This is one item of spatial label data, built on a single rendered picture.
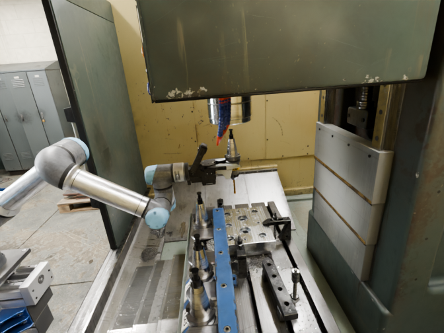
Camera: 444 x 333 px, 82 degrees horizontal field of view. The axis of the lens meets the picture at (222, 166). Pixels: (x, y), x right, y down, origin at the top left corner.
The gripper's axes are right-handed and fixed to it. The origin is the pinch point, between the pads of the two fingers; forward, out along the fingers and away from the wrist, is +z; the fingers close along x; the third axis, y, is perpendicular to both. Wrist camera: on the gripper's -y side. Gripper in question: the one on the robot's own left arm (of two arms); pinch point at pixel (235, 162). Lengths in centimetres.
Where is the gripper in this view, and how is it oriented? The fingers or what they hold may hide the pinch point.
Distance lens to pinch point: 101.0
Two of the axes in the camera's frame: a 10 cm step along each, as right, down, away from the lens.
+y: 0.8, 9.3, 3.6
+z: 10.0, -0.9, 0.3
